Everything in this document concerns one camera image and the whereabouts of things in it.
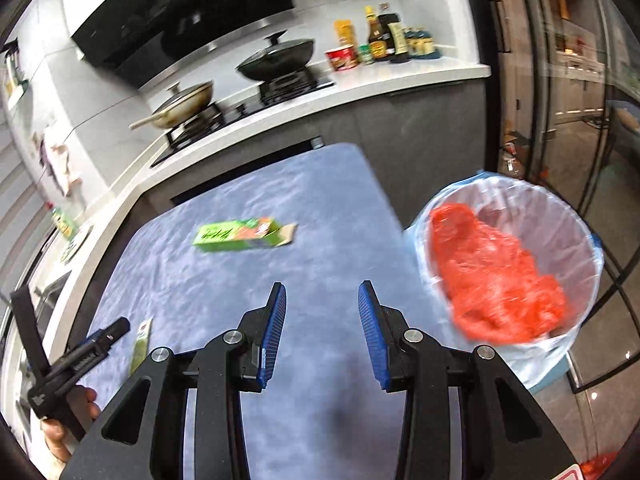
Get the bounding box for white kitchen counter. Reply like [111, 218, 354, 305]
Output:
[0, 55, 492, 341]

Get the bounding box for bright green carton box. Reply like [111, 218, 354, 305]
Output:
[193, 216, 300, 252]

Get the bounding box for black wok with lid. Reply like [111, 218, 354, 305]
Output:
[235, 31, 317, 83]

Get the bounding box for green dish soap bottle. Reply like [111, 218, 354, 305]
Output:
[50, 206, 77, 242]

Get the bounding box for dark soy sauce bottle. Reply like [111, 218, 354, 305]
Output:
[377, 12, 412, 64]

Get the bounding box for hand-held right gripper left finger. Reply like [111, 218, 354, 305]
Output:
[64, 282, 289, 480]

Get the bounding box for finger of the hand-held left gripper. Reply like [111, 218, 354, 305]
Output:
[46, 316, 132, 392]

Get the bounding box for glass sliding door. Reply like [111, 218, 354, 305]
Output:
[475, 0, 640, 396]

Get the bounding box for red plastic bag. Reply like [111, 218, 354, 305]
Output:
[427, 203, 569, 347]

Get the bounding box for hanging pink white cloth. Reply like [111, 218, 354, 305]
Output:
[40, 122, 84, 197]

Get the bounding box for green white carton box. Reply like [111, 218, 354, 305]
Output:
[129, 317, 154, 377]

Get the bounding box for yellow bottle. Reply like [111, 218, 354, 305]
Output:
[334, 20, 357, 52]

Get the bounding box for red instant noodle cup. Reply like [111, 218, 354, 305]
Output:
[325, 45, 361, 72]

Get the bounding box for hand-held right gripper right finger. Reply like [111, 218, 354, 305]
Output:
[357, 280, 583, 480]

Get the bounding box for blue grey table cloth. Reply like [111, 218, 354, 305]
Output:
[82, 142, 417, 480]

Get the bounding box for black range hood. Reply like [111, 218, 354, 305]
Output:
[71, 0, 297, 87]

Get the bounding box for beige wok with lid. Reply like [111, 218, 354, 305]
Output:
[129, 81, 215, 132]

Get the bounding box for blue jars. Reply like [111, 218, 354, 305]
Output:
[404, 27, 442, 60]

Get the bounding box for black gas stove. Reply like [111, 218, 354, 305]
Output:
[150, 76, 337, 169]

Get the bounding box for trash bin with clear liner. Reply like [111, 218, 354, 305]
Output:
[402, 170, 607, 392]

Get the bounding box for person's left hand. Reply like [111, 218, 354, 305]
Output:
[41, 386, 102, 464]

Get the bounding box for brown sauce bottle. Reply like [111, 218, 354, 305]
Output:
[366, 6, 394, 63]

